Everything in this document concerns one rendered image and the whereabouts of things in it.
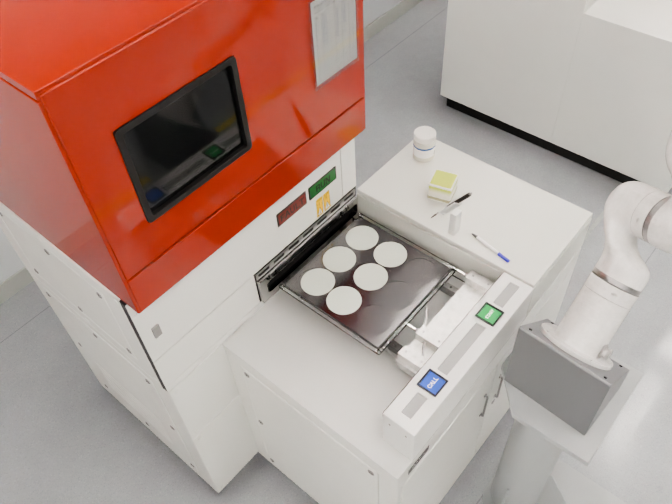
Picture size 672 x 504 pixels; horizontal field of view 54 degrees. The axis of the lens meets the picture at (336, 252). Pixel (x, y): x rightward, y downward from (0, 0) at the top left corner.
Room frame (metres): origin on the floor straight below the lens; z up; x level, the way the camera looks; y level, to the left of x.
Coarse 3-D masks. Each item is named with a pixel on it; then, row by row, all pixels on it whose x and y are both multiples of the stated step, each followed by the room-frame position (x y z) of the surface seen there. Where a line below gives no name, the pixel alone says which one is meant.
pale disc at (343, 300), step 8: (336, 288) 1.16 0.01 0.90; (344, 288) 1.15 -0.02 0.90; (352, 288) 1.15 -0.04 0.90; (328, 296) 1.13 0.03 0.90; (336, 296) 1.13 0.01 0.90; (344, 296) 1.13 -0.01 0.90; (352, 296) 1.12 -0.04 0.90; (360, 296) 1.12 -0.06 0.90; (328, 304) 1.10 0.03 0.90; (336, 304) 1.10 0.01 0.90; (344, 304) 1.10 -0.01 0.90; (352, 304) 1.10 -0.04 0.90; (360, 304) 1.09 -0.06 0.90; (336, 312) 1.07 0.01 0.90; (344, 312) 1.07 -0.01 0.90; (352, 312) 1.07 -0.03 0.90
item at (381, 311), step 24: (336, 240) 1.34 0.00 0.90; (384, 240) 1.33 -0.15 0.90; (312, 264) 1.25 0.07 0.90; (360, 264) 1.24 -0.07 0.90; (408, 264) 1.23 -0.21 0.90; (432, 264) 1.22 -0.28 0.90; (360, 288) 1.15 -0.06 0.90; (384, 288) 1.14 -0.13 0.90; (408, 288) 1.14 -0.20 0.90; (432, 288) 1.13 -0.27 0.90; (360, 312) 1.07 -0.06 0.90; (384, 312) 1.06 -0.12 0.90; (408, 312) 1.05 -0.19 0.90; (360, 336) 0.99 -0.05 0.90; (384, 336) 0.98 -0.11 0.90
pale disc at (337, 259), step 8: (336, 248) 1.31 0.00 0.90; (344, 248) 1.31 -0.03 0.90; (328, 256) 1.28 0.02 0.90; (336, 256) 1.28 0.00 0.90; (344, 256) 1.27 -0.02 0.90; (352, 256) 1.27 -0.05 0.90; (328, 264) 1.25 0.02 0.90; (336, 264) 1.25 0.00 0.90; (344, 264) 1.24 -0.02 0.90; (352, 264) 1.24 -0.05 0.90
